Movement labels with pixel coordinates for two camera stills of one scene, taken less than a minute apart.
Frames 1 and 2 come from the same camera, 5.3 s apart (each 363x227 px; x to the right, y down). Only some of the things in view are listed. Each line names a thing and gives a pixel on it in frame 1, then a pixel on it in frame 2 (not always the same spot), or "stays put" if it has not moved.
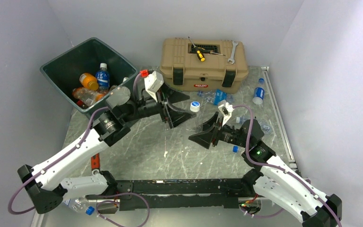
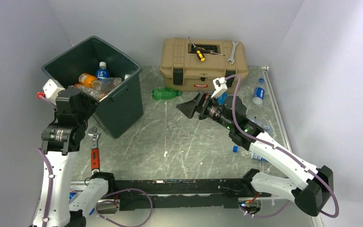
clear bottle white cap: (197, 122) -> (103, 85)
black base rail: (134, 195) stays put
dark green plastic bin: (65, 70) stays put
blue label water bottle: (103, 76) stays put
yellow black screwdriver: (201, 56) stays put
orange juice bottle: (89, 82) stays put
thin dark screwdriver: (205, 51) stays put
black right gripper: (205, 138) -> (188, 108)
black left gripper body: (144, 107) -> (91, 104)
